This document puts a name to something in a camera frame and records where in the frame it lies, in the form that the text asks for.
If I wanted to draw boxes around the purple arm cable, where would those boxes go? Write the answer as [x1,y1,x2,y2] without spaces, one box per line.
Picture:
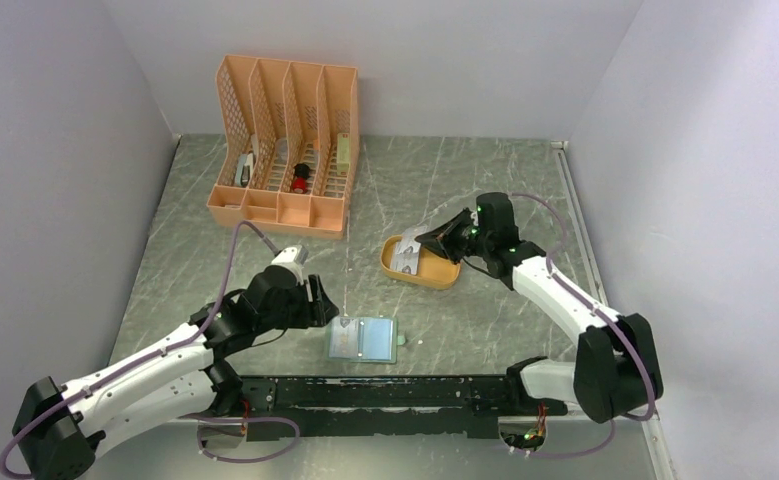
[0,221,302,480]
[508,193,658,460]

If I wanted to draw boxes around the grey white utility knife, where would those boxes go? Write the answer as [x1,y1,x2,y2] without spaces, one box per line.
[234,151,255,188]

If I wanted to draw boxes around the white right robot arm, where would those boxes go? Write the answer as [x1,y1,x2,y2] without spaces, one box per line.
[415,192,663,424]

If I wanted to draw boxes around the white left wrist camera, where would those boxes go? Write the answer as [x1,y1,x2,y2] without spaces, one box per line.
[271,245,309,268]

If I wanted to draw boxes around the grey credit card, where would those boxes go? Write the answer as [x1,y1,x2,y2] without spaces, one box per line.
[390,238,420,275]

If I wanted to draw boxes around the pale green eraser box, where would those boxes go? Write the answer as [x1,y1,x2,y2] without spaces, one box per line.
[336,133,351,176]

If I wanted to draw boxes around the orange plastic desk organizer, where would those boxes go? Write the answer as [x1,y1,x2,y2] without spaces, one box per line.
[207,55,360,239]

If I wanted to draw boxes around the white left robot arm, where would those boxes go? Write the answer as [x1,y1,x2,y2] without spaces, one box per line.
[0,265,340,479]

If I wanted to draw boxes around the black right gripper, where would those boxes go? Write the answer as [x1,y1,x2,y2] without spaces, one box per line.
[415,206,492,265]

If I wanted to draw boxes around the green leather card holder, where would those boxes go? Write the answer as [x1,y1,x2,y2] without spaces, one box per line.
[326,316,406,364]

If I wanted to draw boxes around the white VIP card in holder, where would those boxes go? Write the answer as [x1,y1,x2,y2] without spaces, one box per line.
[328,317,361,359]

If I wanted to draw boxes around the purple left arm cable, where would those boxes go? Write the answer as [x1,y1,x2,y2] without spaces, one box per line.
[0,221,302,480]

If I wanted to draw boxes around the red black stamp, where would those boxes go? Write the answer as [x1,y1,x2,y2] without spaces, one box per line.
[291,163,311,194]

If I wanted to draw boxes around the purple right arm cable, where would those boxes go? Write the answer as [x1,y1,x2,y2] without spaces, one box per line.
[508,193,658,460]

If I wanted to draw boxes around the yellow oval tray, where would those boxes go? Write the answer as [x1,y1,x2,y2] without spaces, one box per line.
[380,235,461,290]

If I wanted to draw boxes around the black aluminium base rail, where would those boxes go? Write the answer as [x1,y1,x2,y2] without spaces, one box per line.
[74,374,659,442]

